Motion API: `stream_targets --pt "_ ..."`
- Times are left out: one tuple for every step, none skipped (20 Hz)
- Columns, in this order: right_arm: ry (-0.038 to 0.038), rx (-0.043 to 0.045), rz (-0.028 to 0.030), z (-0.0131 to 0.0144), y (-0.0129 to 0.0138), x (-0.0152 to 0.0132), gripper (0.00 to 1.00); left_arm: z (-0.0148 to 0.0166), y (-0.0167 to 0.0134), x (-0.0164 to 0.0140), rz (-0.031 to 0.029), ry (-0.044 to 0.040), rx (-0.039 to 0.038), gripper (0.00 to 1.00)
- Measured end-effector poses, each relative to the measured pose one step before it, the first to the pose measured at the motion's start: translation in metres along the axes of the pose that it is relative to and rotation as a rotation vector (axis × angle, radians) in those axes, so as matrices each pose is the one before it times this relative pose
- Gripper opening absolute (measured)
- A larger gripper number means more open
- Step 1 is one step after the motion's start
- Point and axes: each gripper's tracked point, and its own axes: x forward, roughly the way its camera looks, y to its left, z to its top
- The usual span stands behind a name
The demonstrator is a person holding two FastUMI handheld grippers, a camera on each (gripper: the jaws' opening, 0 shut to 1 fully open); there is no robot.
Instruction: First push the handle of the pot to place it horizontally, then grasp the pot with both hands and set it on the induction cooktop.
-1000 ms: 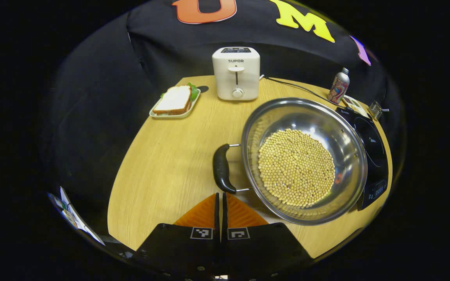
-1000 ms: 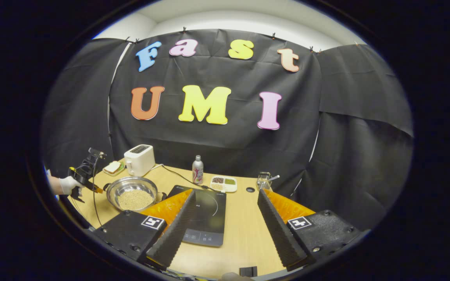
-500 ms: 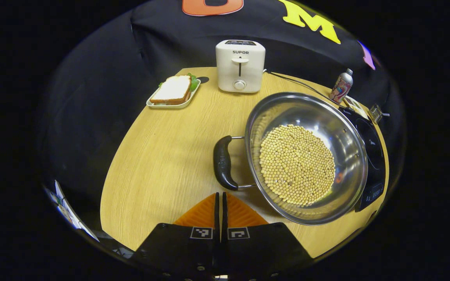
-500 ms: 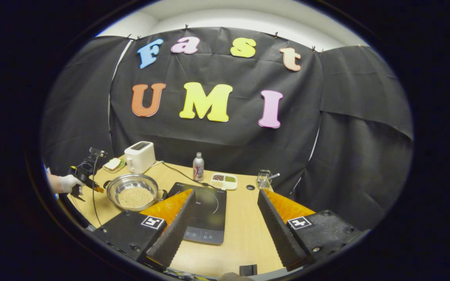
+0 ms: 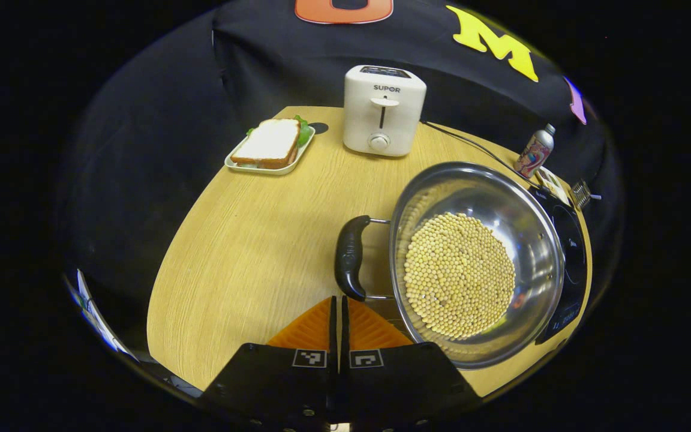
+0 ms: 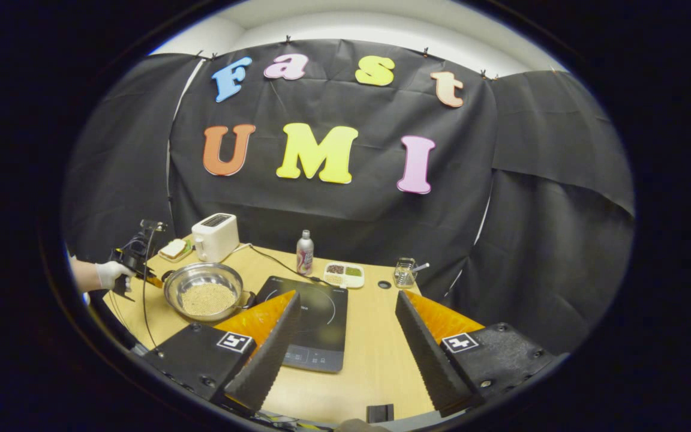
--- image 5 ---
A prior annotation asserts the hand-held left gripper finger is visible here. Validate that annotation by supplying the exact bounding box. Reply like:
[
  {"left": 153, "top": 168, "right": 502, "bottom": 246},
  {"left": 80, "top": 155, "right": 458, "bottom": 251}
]
[
  {"left": 341, "top": 296, "right": 481, "bottom": 430},
  {"left": 202, "top": 296, "right": 338, "bottom": 430}
]

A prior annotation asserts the stainless steel pot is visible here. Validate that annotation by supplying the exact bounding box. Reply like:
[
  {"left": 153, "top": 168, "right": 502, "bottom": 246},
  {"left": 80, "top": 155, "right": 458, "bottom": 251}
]
[{"left": 334, "top": 161, "right": 565, "bottom": 370}]

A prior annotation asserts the black induction cooktop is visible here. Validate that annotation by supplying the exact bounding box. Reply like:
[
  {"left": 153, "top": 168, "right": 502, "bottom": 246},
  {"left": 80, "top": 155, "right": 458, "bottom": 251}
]
[{"left": 528, "top": 185, "right": 588, "bottom": 346}]

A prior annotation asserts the pile of yellow soybeans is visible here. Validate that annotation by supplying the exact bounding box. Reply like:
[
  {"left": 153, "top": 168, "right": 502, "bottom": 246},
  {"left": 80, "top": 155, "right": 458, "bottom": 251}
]
[{"left": 404, "top": 212, "right": 516, "bottom": 341}]

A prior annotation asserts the white rectangular sandwich tray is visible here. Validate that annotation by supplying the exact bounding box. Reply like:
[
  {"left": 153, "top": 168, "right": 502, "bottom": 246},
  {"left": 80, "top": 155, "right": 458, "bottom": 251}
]
[{"left": 224, "top": 123, "right": 316, "bottom": 176}]

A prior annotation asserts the sandwich with lettuce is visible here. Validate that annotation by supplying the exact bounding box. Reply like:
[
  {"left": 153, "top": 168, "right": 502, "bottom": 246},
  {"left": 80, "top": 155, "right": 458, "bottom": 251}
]
[{"left": 230, "top": 116, "right": 312, "bottom": 170}]

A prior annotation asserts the white toaster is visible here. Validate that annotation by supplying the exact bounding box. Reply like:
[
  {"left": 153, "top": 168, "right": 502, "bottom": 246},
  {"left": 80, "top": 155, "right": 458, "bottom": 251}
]
[{"left": 343, "top": 65, "right": 427, "bottom": 158}]

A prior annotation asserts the white divided bean tray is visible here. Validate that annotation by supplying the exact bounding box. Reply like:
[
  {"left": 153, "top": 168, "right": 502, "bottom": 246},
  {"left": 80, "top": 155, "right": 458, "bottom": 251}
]
[{"left": 534, "top": 167, "right": 572, "bottom": 205}]

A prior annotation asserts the silver printed drink bottle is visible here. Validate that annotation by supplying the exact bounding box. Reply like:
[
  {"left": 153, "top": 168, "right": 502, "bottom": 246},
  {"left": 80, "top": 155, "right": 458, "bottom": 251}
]
[{"left": 514, "top": 124, "right": 557, "bottom": 179}]

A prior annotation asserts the metal mesh utensil holder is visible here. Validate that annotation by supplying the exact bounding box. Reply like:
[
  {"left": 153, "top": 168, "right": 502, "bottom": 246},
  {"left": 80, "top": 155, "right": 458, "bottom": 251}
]
[{"left": 570, "top": 179, "right": 592, "bottom": 209}]

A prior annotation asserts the black power cable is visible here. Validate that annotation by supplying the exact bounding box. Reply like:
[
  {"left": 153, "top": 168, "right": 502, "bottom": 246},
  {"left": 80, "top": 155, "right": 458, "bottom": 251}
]
[{"left": 420, "top": 120, "right": 532, "bottom": 176}]

